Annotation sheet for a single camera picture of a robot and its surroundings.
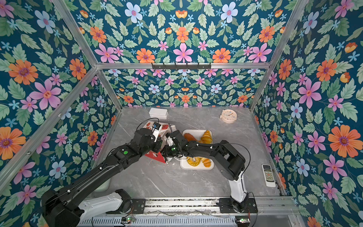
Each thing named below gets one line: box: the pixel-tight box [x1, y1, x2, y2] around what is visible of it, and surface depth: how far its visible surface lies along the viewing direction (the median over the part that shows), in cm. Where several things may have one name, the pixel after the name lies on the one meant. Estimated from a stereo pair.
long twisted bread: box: [198, 129, 213, 145], surface depth 100 cm
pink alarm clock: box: [219, 108, 238, 124], surface depth 113 cm
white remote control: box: [261, 164, 277, 188], surface depth 84 cm
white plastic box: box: [148, 107, 169, 120], surface depth 114 cm
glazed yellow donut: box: [186, 156, 201, 167], surface depth 88 cm
